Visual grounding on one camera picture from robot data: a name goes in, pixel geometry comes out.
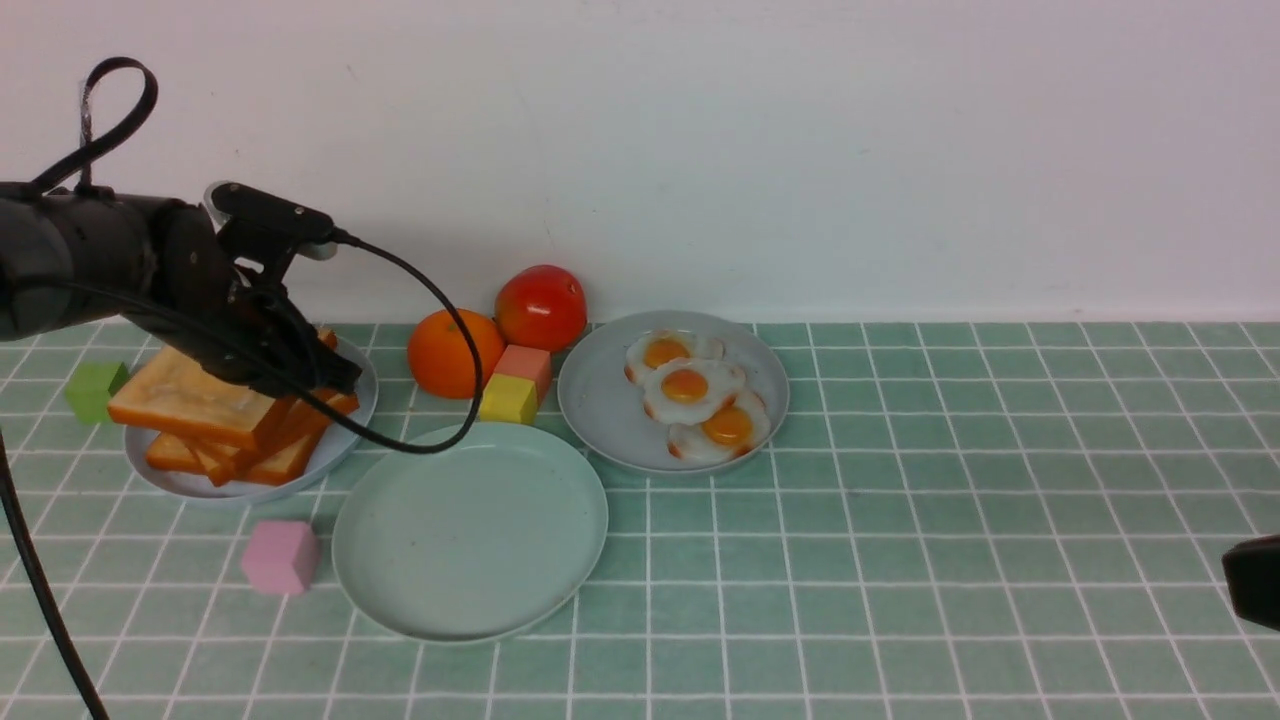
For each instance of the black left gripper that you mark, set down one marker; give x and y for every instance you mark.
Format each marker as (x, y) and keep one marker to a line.
(195, 278)

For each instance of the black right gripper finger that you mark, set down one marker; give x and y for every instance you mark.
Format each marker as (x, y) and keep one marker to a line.
(1251, 571)

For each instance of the toast slice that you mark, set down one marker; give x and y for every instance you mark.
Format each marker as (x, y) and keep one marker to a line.
(173, 394)
(168, 453)
(280, 458)
(300, 420)

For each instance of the fried egg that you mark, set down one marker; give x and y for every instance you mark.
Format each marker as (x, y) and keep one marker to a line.
(733, 432)
(690, 390)
(661, 346)

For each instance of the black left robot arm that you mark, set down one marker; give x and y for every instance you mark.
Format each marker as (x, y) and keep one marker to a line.
(71, 258)

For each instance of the grey plate with bread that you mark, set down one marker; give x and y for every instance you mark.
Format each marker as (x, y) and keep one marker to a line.
(335, 445)

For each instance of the orange fruit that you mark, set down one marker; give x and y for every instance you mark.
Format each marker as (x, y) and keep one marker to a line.
(440, 359)

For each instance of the yellow wooden cube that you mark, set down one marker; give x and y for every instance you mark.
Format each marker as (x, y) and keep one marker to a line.
(509, 399)

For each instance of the pink wooden cube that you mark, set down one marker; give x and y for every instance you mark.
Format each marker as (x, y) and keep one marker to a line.
(281, 557)

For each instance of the salmon wooden cube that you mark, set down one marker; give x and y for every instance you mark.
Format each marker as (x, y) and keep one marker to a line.
(531, 364)

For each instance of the red apple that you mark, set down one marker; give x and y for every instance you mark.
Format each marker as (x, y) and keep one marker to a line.
(544, 307)

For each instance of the light green empty plate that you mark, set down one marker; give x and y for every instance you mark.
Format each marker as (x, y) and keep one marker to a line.
(483, 541)

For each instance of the green wooden cube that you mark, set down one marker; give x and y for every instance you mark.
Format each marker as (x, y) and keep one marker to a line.
(90, 388)

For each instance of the grey plate with eggs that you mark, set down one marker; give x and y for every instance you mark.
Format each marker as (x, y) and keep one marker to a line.
(604, 410)

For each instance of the green checkered tablecloth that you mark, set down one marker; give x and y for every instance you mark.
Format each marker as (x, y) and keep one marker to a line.
(956, 521)

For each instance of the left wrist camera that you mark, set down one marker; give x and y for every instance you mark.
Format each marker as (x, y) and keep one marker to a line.
(229, 202)

